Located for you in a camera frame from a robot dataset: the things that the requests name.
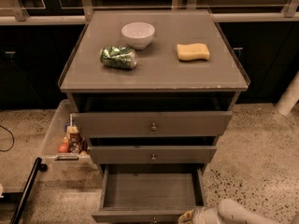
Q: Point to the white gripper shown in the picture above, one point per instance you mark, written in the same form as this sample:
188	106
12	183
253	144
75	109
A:
200	216

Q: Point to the grey top drawer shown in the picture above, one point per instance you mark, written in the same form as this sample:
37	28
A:
152	124

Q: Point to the grey drawer cabinet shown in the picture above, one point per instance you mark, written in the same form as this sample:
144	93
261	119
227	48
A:
160	82

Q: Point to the grey middle drawer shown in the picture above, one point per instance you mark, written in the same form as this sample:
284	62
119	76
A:
152	154

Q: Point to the grey drawer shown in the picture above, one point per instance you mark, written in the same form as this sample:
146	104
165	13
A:
152	154
149	193
152	124

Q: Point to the crushed green soda can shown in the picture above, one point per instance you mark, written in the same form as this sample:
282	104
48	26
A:
118	57

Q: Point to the black metal pole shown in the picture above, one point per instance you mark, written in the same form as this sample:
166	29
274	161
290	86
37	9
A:
38	166

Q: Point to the brown snack package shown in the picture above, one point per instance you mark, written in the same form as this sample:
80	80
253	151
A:
74	139

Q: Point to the red round fruit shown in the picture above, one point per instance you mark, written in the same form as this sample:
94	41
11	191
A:
63	148

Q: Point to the white ceramic bowl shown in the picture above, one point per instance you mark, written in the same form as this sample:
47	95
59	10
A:
138	35

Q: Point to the metal window frame rail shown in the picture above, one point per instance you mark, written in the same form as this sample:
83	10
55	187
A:
76	11

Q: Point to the white cylindrical post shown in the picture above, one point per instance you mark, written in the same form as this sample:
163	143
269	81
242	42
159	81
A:
289	98

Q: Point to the yellow sponge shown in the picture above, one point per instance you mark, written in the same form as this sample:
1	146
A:
191	52

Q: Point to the grey bottom drawer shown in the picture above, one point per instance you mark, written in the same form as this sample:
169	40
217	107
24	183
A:
149	193

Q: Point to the clear plastic storage bin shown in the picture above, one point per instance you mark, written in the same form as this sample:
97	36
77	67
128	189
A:
55	136

